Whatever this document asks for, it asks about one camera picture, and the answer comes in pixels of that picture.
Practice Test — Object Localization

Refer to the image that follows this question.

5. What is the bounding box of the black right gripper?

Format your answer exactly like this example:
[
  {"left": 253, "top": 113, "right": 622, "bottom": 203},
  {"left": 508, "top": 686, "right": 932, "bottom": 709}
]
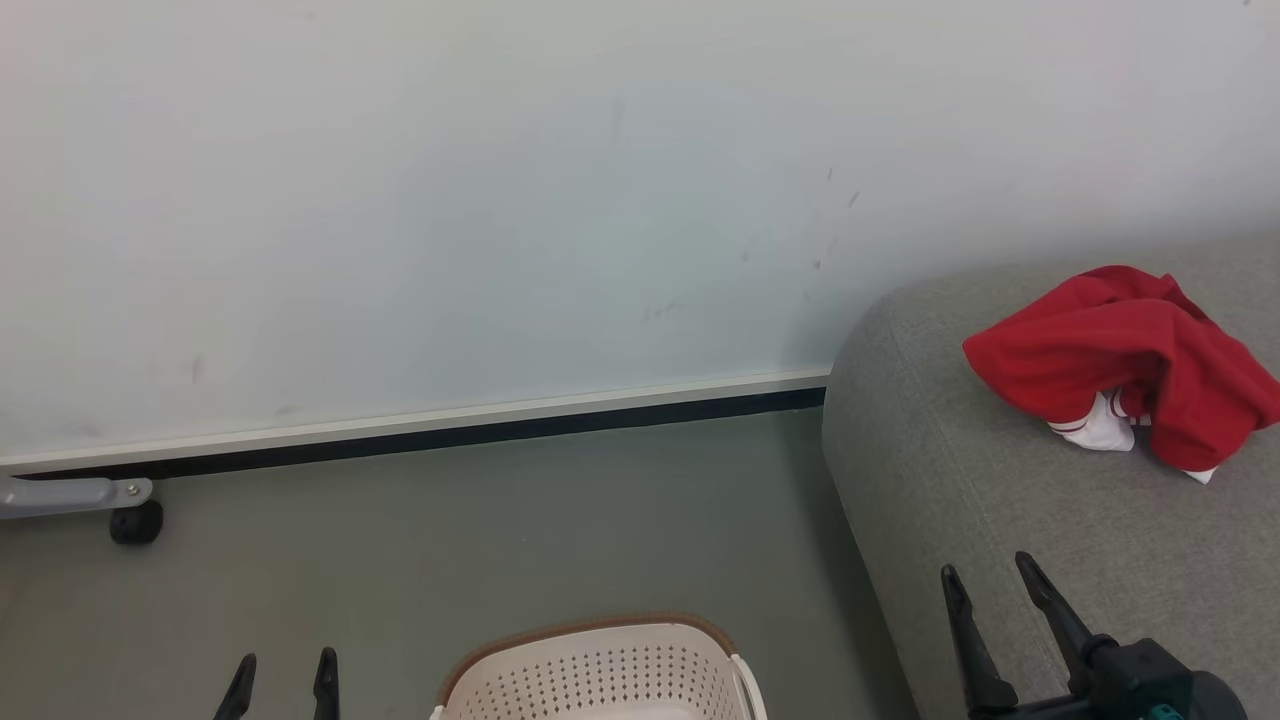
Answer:
[{"left": 940, "top": 551, "right": 1251, "bottom": 720}]

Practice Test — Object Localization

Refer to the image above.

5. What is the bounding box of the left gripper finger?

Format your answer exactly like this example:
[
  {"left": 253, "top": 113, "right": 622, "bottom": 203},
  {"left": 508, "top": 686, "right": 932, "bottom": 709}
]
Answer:
[
  {"left": 212, "top": 653, "right": 258, "bottom": 720},
  {"left": 313, "top": 647, "right": 340, "bottom": 720}
]

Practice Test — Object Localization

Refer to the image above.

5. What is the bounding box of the red garment with white cuffs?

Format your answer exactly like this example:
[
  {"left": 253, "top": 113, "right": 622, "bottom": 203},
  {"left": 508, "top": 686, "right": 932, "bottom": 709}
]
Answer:
[{"left": 962, "top": 264, "right": 1280, "bottom": 486}]

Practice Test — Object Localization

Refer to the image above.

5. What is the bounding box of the grey fabric sofa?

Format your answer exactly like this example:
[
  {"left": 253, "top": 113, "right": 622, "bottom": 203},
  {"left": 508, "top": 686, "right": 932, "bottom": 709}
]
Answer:
[{"left": 822, "top": 235, "right": 1280, "bottom": 720}]

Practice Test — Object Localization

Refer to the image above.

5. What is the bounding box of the black caster wheel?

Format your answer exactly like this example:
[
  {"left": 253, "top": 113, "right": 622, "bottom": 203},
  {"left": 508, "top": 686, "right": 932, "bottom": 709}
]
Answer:
[{"left": 109, "top": 500, "right": 164, "bottom": 546}]

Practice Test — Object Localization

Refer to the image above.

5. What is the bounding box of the grey metal stand leg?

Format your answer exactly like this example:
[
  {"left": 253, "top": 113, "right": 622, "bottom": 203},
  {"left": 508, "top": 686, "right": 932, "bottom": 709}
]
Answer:
[{"left": 0, "top": 476, "right": 154, "bottom": 521}]

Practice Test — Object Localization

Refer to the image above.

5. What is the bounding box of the cream perforated laundry basket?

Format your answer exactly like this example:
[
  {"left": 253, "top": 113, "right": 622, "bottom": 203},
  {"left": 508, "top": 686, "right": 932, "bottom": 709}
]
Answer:
[{"left": 430, "top": 613, "right": 769, "bottom": 720}]

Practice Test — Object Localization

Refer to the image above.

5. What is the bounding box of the white and black baseboard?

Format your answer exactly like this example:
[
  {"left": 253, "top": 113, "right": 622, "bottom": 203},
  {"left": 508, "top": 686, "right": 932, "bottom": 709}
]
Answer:
[{"left": 0, "top": 368, "right": 833, "bottom": 481}]

